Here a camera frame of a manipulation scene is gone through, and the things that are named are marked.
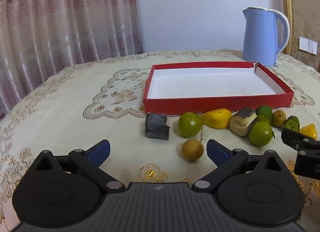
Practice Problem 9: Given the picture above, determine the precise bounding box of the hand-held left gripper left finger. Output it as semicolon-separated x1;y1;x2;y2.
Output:
34;140;126;194

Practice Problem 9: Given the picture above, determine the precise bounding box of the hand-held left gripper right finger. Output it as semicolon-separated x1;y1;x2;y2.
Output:
191;139;285;194

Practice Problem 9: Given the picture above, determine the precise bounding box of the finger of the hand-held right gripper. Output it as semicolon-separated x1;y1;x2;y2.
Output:
281;128;320;151

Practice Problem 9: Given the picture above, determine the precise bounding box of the dark green cucumber end piece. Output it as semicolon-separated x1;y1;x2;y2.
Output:
285;116;300;132

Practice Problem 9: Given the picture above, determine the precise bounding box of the yellow mango piece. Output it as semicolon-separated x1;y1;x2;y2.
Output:
299;123;318;140
202;108;232;130

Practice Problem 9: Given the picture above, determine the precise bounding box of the olive brown round fruit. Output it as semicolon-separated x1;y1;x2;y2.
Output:
272;110;286;127

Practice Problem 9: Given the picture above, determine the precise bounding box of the brown longan with stem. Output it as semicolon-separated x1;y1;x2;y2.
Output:
182;127;204;161

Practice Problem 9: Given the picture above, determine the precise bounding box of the green round jujube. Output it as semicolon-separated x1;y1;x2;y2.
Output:
248;121;273;147
178;112;203;138

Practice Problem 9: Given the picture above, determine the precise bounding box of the light green cucumber piece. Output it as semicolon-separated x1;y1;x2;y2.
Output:
255;105;273;125

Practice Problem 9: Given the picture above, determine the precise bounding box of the red shallow cardboard box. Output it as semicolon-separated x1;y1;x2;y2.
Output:
142;61;295;115

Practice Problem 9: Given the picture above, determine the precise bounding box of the cream embroidered tablecloth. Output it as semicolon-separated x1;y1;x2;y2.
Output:
0;49;320;232

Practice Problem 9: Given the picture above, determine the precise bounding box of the blue electric kettle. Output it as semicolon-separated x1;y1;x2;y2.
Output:
242;7;291;67

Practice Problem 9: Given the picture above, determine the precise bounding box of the pink patterned curtain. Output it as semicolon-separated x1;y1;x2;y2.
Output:
0;0;144;120

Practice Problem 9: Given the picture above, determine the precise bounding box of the white wall switch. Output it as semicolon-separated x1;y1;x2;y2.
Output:
299;36;318;55

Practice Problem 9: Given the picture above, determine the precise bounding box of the gold curved frame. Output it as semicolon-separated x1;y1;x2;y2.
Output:
280;0;294;56

